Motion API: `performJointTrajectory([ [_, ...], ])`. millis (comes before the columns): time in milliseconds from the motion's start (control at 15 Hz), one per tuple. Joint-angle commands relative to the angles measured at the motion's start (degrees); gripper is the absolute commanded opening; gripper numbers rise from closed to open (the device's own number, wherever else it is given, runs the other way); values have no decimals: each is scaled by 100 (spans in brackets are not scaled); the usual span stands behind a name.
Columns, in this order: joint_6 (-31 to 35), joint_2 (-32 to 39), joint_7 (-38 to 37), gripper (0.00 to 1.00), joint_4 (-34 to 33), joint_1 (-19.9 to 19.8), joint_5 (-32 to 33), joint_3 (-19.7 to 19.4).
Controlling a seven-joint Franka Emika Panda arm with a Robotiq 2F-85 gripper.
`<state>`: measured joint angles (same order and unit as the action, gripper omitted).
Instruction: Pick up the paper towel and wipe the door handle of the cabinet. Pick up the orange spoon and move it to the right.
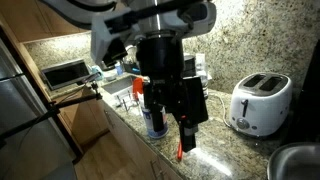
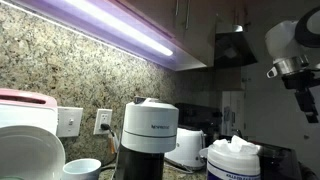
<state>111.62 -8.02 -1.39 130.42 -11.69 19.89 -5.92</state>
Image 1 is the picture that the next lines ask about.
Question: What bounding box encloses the black microwave oven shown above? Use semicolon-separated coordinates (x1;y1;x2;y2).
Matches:
41;59;90;90

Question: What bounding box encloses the stainless steel pot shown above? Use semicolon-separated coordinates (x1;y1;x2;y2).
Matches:
267;142;320;180

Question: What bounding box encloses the white toaster power cable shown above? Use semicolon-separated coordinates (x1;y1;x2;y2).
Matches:
209;92;234;129

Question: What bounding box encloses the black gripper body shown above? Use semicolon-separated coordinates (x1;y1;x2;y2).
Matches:
136;37;208;124

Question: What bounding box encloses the white two-slot toaster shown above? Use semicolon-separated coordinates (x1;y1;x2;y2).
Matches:
229;73;293;137

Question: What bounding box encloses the white wipes canister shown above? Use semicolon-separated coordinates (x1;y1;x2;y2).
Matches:
138;94;168;139

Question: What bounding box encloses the kitchen sink basin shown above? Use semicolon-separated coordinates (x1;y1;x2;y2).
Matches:
102;75;136;95

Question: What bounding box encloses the black camera tripod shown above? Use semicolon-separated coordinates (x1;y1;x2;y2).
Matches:
0;72;102;148

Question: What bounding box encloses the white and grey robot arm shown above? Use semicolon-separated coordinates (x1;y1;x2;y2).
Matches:
40;0;216;152

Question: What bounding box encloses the stainless steel refrigerator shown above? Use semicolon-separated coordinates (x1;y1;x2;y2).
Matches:
0;39;77;180

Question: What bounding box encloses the orange silicone spatula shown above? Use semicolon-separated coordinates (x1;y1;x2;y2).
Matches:
176;140;183;161

